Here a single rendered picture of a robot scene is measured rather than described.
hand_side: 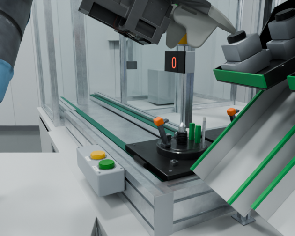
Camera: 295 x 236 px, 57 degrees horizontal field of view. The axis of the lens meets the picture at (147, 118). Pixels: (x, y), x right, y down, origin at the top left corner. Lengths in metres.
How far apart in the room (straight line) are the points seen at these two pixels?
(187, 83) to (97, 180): 0.47
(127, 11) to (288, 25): 0.25
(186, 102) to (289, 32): 0.54
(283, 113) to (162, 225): 0.33
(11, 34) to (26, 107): 4.28
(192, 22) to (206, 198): 0.40
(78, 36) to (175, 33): 1.25
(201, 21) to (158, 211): 0.37
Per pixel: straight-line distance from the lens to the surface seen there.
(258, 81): 0.43
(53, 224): 0.70
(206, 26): 0.40
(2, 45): 0.37
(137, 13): 0.38
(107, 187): 0.68
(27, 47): 4.53
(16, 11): 0.42
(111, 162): 0.69
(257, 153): 0.53
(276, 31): 0.52
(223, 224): 0.68
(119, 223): 0.67
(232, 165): 0.55
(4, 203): 0.82
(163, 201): 0.58
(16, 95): 4.68
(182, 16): 0.40
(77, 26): 1.70
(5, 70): 0.36
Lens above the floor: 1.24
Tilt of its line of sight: 14 degrees down
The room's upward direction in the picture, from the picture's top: straight up
